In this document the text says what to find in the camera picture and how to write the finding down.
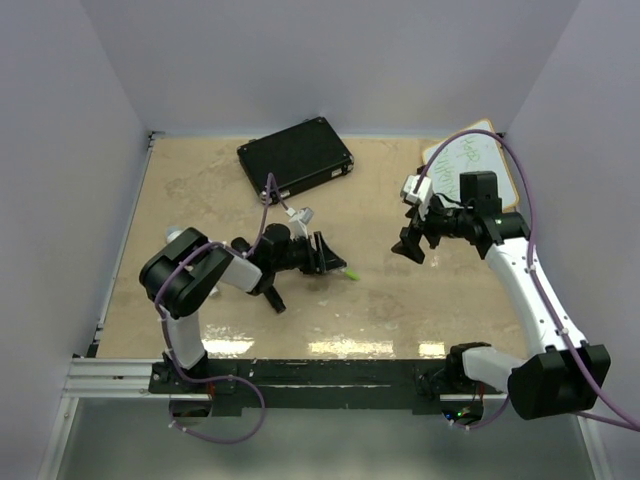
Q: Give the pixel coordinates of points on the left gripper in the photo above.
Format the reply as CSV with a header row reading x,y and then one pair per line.
x,y
322,259

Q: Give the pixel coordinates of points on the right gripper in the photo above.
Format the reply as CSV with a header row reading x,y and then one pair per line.
x,y
409,244

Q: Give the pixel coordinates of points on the green marker cap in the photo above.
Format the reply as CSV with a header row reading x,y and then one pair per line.
x,y
353,275

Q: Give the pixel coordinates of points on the orange framed whiteboard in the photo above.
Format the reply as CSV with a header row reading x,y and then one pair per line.
x,y
473,152

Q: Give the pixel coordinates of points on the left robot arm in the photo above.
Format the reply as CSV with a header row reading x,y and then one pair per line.
x,y
180,278

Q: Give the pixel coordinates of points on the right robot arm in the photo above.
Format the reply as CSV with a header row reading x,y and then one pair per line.
x,y
563,370

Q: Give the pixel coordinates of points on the black microphone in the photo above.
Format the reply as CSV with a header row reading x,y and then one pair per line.
x,y
266,257

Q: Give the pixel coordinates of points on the black hard case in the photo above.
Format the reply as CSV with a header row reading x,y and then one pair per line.
x,y
300,158

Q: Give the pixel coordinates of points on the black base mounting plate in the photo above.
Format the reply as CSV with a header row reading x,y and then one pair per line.
x,y
380,384

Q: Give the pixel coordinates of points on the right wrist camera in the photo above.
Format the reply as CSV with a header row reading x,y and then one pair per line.
x,y
416,190

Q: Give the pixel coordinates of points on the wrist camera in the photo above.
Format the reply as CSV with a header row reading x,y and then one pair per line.
x,y
299,220
416,190

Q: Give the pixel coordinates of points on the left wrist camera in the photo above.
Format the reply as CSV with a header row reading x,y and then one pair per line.
x,y
299,220

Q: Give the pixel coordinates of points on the aluminium table frame rail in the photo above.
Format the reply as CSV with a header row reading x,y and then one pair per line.
x,y
95,377

